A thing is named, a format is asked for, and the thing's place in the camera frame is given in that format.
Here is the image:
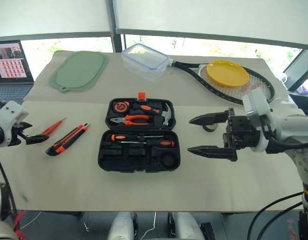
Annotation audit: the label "orange black tape measure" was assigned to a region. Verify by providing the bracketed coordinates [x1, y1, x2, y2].
[113, 101, 131, 113]

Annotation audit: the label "claw hammer orange black grip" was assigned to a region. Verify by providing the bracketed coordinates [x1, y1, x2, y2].
[132, 102, 172, 127]

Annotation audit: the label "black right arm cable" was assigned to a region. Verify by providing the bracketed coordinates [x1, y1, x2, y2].
[261, 117, 308, 151]

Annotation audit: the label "black tape roll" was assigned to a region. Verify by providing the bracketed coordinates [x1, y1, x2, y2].
[202, 122, 218, 133]

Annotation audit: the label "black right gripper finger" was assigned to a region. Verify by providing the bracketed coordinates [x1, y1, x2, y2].
[188, 107, 235, 126]
[187, 144, 238, 163]

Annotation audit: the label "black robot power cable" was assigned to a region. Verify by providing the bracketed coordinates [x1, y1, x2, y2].
[259, 202, 304, 240]
[247, 191, 304, 240]

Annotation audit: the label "grey robot leg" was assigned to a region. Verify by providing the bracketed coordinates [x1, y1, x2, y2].
[168, 211, 206, 240]
[107, 211, 138, 240]

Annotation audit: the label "white roller blind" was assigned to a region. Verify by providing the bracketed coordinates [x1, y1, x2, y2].
[0, 0, 112, 42]
[113, 0, 308, 48]

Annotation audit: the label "black side table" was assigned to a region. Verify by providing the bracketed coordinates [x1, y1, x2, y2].
[288, 92, 308, 116]

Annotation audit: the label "black tennis racket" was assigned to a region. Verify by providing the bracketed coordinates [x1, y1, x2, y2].
[168, 58, 276, 106]

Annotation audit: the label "red cable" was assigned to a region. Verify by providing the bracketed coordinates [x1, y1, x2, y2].
[13, 211, 27, 240]

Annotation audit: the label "orange black handled screwdriver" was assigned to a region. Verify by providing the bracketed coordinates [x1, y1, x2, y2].
[111, 134, 165, 142]
[118, 139, 175, 148]

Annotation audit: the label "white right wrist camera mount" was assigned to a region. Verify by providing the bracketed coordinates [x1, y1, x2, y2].
[242, 87, 273, 153]

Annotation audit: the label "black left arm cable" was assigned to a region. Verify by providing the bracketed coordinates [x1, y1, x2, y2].
[0, 146, 18, 220]

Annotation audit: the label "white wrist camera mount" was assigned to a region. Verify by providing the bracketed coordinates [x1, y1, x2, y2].
[242, 87, 273, 153]
[0, 100, 29, 126]

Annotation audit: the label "orange handled pliers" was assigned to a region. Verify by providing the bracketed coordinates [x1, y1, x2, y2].
[110, 114, 151, 127]

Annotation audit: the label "orange black utility knife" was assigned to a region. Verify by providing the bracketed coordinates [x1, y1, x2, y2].
[45, 122, 90, 157]

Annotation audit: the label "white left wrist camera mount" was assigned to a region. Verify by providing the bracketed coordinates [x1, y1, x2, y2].
[0, 100, 29, 126]

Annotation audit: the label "orange tester pen screwdriver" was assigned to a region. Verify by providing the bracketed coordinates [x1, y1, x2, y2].
[42, 117, 67, 137]

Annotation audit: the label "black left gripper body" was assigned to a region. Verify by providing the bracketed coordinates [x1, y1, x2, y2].
[9, 122, 23, 147]

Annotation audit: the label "white floor cable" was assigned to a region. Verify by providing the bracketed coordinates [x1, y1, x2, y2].
[140, 211, 157, 240]

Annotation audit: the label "grey right robot leg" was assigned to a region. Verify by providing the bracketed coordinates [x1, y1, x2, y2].
[168, 211, 206, 240]

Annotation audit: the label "dark window frame post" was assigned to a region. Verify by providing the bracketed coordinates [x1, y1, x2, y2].
[105, 0, 123, 53]

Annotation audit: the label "clear container blue rimmed lid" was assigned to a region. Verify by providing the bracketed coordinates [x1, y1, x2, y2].
[121, 43, 170, 83]

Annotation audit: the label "yellow plastic plate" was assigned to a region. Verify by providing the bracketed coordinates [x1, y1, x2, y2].
[206, 59, 250, 88]

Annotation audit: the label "grey open laptop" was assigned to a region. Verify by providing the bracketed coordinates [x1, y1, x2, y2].
[0, 39, 36, 106]

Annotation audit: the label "grey left robot leg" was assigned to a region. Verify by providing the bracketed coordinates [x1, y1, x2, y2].
[107, 211, 138, 240]

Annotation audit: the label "black plastic tool case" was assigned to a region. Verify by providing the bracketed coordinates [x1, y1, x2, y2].
[98, 91, 181, 174]

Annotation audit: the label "dark flat monitor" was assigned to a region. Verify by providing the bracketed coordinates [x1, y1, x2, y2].
[282, 48, 308, 92]

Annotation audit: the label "green oval cutting board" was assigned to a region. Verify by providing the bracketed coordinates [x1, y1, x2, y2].
[48, 50, 109, 93]

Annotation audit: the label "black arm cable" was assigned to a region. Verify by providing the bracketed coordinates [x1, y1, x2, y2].
[261, 117, 308, 151]
[0, 146, 18, 220]

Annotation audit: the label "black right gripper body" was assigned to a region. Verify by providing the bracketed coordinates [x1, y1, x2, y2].
[222, 114, 261, 150]

